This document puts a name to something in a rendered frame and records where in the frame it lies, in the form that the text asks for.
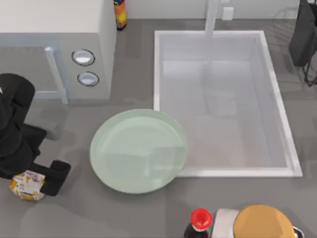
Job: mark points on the large microwave knob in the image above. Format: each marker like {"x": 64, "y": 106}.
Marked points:
{"x": 83, "y": 57}

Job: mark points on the yellow and white can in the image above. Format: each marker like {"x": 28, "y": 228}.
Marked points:
{"x": 26, "y": 186}

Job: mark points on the pale microwave oven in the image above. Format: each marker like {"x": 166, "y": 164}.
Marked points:
{"x": 22, "y": 19}

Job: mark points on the pale green plate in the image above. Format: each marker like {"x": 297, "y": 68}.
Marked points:
{"x": 133, "y": 153}

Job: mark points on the small microwave knob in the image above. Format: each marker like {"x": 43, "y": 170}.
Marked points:
{"x": 88, "y": 79}

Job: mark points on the dark bottle with red cap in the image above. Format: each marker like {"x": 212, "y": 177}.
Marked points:
{"x": 199, "y": 220}

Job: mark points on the orange and yellow bottle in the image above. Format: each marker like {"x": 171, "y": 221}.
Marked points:
{"x": 120, "y": 15}

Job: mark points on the tall white tap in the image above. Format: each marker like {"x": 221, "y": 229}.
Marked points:
{"x": 211, "y": 17}

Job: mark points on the white sink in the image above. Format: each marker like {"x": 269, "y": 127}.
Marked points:
{"x": 223, "y": 111}

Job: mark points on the grey and black object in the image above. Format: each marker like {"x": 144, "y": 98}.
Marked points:
{"x": 298, "y": 233}

